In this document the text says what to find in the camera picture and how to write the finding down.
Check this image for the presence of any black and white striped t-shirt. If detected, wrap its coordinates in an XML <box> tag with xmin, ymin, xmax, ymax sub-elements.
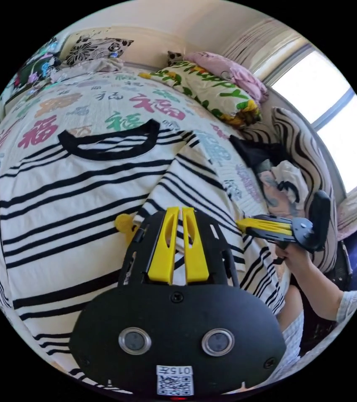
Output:
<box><xmin>0</xmin><ymin>119</ymin><xmax>288</xmax><ymax>387</ymax></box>

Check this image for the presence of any person's right forearm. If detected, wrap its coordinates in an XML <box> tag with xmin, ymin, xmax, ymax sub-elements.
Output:
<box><xmin>287</xmin><ymin>255</ymin><xmax>346</xmax><ymax>322</ymax></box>

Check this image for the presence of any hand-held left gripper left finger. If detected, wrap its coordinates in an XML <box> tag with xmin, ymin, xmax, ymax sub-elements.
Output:
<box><xmin>147</xmin><ymin>207</ymin><xmax>178</xmax><ymax>284</ymax></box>

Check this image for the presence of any black and white flower pillow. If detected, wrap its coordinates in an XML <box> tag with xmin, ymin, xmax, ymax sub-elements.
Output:
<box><xmin>62</xmin><ymin>35</ymin><xmax>135</xmax><ymax>67</ymax></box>

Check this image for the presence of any person's right hand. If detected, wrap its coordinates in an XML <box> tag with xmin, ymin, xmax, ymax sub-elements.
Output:
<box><xmin>275</xmin><ymin>241</ymin><xmax>313</xmax><ymax>273</ymax></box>

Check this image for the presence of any striped curtain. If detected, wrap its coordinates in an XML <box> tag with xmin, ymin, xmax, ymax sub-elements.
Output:
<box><xmin>221</xmin><ymin>18</ymin><xmax>313</xmax><ymax>86</ymax></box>

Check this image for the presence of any dark floral cushion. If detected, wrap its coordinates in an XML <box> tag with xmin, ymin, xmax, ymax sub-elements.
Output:
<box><xmin>14</xmin><ymin>37</ymin><xmax>62</xmax><ymax>87</ymax></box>

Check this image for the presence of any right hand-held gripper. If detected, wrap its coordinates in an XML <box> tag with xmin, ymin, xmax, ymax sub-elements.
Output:
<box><xmin>236</xmin><ymin>214</ymin><xmax>325</xmax><ymax>265</ymax></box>

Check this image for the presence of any person's body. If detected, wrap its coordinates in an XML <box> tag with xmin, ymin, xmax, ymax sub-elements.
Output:
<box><xmin>275</xmin><ymin>282</ymin><xmax>357</xmax><ymax>377</ymax></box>

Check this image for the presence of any pink blanket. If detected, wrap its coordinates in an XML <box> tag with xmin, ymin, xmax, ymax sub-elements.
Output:
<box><xmin>183</xmin><ymin>51</ymin><xmax>269</xmax><ymax>103</ymax></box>

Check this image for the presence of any pile of clothes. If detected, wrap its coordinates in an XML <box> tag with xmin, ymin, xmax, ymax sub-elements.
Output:
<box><xmin>229</xmin><ymin>134</ymin><xmax>310</xmax><ymax>220</ymax></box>

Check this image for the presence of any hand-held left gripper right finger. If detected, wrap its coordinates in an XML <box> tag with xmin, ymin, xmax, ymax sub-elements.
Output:
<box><xmin>181</xmin><ymin>206</ymin><xmax>210</xmax><ymax>285</ymax></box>

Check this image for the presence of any window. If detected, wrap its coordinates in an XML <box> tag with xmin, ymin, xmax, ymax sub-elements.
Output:
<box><xmin>272</xmin><ymin>49</ymin><xmax>357</xmax><ymax>194</ymax></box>

